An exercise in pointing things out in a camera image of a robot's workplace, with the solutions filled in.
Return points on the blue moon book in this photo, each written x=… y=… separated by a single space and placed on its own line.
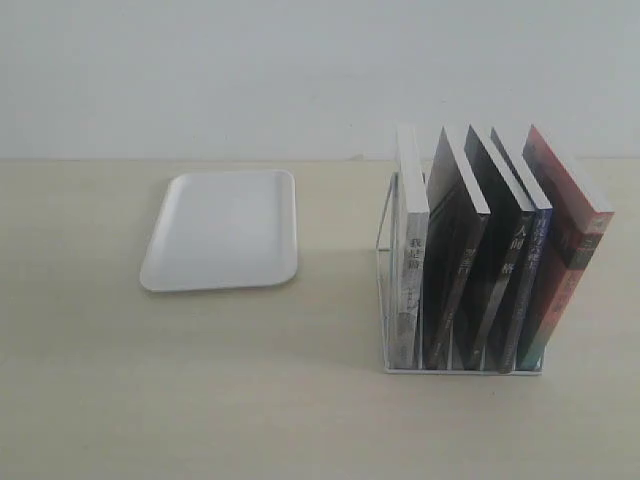
x=512 y=313

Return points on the white grey book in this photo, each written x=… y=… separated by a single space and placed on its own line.
x=411 y=232

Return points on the dark brown book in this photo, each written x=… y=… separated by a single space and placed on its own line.
x=459 y=214

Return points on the black book white title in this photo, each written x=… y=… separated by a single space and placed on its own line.
x=509 y=222

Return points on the red orange book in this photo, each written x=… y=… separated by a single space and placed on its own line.
x=580 y=217

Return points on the white rectangular tray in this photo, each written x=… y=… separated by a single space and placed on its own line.
x=222 y=230

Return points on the white wire book rack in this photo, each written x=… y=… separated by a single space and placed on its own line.
x=385 y=251

